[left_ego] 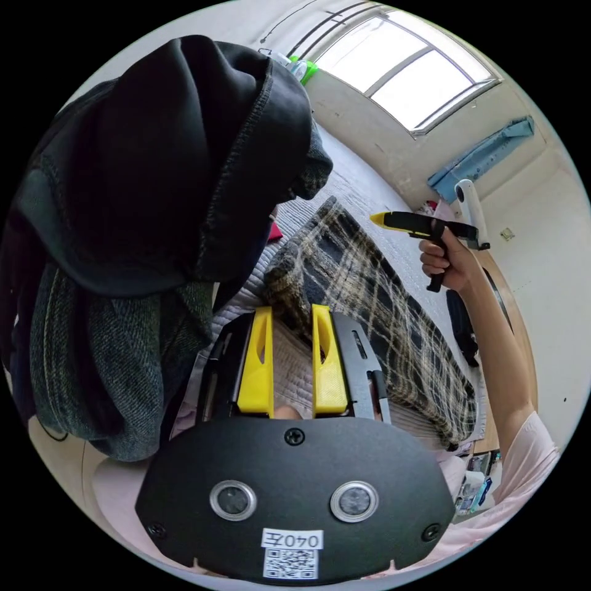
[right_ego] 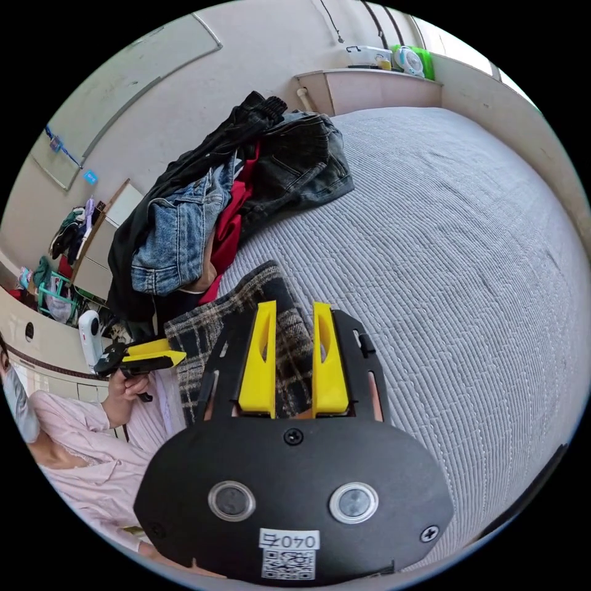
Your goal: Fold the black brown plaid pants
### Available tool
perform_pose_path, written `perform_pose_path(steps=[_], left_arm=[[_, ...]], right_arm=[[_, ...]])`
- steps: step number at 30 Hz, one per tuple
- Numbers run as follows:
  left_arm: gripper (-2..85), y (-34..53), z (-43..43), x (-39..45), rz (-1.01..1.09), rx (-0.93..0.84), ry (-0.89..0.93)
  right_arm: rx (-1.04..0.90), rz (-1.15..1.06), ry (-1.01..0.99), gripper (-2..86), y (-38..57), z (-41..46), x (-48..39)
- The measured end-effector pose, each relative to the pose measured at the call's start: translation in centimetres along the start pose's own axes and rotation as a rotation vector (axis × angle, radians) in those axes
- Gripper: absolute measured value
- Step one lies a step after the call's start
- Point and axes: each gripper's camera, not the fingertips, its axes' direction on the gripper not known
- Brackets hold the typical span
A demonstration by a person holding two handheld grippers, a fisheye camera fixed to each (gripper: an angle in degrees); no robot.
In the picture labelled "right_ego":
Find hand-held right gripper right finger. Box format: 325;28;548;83
312;302;349;419

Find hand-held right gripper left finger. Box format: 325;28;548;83
238;300;278;419

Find black brown plaid pants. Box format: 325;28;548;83
164;260;320;427

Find person's left forearm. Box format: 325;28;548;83
60;396;116;433

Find person's left hand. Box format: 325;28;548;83
106;369;151;428

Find green chair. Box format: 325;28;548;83
38;271;80;325

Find person's body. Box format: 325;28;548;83
0;332;195;571

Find rack with hanging clothes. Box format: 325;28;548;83
49;196;108;267

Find bed with grey quilt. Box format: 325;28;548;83
152;106;588;557

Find pile of clothes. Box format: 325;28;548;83
107;90;356;344

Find beige shelf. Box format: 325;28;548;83
295;68;445;117

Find clear plastic storage box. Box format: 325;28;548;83
345;45;394;71

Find small white fan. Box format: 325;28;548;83
396;45;427;78

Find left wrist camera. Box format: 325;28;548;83
77;310;103;370

